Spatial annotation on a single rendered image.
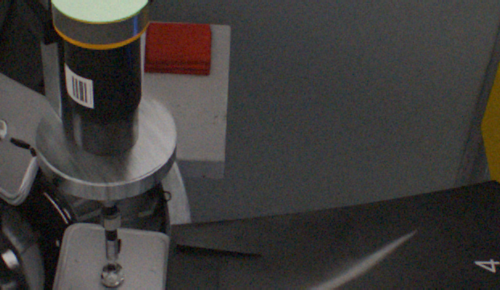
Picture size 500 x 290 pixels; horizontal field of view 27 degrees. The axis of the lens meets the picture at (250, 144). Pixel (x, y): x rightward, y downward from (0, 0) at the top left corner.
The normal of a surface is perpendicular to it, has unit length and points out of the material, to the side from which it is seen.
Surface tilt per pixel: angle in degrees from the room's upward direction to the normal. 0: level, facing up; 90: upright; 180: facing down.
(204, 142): 0
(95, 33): 90
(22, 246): 64
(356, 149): 90
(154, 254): 9
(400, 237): 2
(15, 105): 54
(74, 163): 0
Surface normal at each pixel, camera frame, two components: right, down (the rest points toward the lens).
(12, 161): -0.70, -0.22
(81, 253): 0.16, -0.78
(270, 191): -0.02, 0.70
